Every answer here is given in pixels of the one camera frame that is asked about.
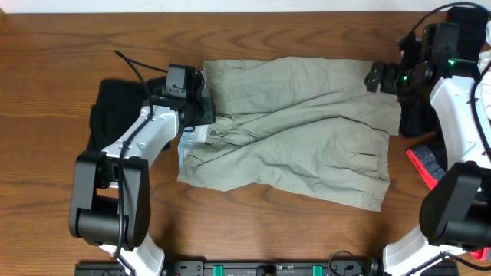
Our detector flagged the khaki green shorts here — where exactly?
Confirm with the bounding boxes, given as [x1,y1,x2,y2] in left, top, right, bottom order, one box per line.
[178,57,401,212]

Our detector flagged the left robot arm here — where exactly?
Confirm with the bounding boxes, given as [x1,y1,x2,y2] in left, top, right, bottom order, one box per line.
[69,64,215,275]

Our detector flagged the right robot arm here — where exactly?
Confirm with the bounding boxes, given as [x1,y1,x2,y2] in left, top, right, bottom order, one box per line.
[343,58,490,275]

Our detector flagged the black garment right pile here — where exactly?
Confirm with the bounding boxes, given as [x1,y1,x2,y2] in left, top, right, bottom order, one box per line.
[398,5,491,139]

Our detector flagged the white garment right pile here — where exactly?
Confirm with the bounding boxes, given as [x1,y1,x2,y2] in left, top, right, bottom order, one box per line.
[478,21,490,118]

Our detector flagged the black folded garment left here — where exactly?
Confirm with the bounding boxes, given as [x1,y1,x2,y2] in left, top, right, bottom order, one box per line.
[86,78,146,152]

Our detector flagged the grey red trimmed garment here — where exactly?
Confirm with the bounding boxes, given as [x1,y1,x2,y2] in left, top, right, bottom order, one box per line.
[406,141,447,190]

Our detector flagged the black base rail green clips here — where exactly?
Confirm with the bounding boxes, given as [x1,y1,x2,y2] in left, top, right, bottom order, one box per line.
[74,257,460,276]

